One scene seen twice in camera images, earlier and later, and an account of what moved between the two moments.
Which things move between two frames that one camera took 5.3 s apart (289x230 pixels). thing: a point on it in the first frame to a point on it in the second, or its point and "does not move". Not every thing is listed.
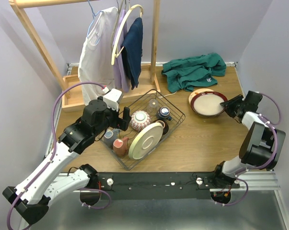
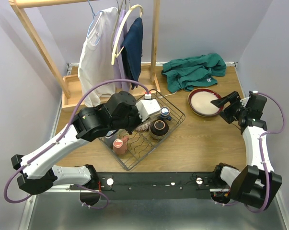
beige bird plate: (196, 91) to (202, 103)
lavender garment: (119, 78) does not move
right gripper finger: (231, 105) to (233, 97)
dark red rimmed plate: (207, 104) does not move
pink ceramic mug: (121, 146) does not move
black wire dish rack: (153, 120) does not move
